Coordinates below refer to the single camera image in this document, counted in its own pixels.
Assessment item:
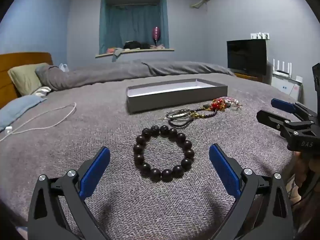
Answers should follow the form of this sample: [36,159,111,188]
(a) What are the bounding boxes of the multicolour bead bracelet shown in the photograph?
[220,96,243,111]

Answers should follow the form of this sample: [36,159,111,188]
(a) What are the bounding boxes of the black hair tie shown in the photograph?
[168,117,193,128]

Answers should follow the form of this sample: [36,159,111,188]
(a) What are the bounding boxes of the silver bangle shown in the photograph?
[166,111,191,121]
[165,108,192,118]

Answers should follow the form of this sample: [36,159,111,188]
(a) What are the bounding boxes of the striped pillow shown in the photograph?
[31,86,52,97]

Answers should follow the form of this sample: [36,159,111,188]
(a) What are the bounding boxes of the teal curtain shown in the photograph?
[99,0,169,55]

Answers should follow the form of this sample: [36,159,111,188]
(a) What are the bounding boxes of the white charging cable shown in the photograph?
[0,102,77,142]

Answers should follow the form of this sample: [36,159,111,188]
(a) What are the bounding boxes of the black television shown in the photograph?
[226,39,268,76]

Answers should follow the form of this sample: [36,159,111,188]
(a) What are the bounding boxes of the person's right hand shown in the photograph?
[293,151,320,200]

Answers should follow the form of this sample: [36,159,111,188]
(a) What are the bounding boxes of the pink balloon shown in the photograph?
[152,26,161,46]

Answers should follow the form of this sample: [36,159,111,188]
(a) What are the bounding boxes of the black clothes pile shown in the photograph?
[123,40,151,51]

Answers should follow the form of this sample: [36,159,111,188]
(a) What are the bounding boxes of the grey duvet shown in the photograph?
[35,60,236,92]

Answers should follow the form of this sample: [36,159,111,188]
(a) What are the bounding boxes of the red bead bracelet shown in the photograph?
[209,97,228,112]

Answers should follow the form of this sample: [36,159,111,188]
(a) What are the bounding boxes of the white cabinet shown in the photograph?
[271,73,303,101]

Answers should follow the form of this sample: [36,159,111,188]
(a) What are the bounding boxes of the wooden headboard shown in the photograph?
[0,52,54,108]

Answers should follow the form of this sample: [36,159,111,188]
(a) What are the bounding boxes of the window sill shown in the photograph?
[95,48,175,59]

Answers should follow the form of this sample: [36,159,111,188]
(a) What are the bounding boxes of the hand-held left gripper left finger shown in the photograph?
[27,146,118,240]

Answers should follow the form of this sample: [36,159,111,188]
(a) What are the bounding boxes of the small dark bead bracelet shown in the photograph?
[190,106,218,119]

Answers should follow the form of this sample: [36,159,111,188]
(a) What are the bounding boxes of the large dark bead bracelet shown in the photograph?
[133,124,195,183]

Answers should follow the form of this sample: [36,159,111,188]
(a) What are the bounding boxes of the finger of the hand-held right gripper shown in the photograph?
[256,109,290,133]
[271,98,316,122]

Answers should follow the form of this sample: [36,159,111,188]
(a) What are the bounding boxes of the wooden television stand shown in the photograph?
[233,72,264,83]

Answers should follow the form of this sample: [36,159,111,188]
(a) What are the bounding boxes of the grey hanging cloth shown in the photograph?
[111,48,125,62]

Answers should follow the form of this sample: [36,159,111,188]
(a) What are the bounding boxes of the white router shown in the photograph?
[272,58,293,77]

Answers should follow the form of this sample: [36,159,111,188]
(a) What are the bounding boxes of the white wall hooks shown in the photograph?
[250,32,271,40]

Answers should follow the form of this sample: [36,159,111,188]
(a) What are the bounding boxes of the grey cardboard box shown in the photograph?
[126,78,228,114]

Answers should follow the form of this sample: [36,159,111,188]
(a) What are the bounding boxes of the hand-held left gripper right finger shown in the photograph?
[209,144,294,240]

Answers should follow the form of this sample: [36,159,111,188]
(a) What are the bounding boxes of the olive pillow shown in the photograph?
[7,63,50,96]

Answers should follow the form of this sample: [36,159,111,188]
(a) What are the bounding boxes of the light blue cloth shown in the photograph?
[0,95,47,132]

